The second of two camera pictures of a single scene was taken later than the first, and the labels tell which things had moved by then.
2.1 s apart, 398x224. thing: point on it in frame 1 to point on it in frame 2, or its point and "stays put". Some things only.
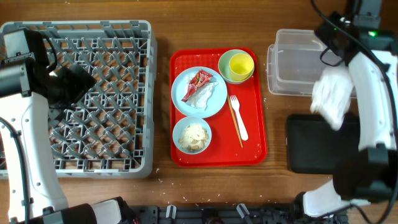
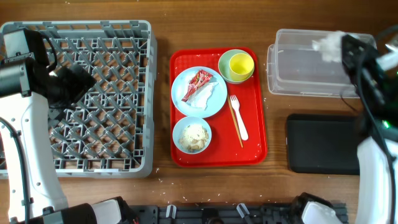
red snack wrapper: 199,78 stays put
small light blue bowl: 191,135 stays put
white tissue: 331,96 to 330,46
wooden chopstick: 232,111 stays put
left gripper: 81,83 stays put
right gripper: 323,30 to 370,55
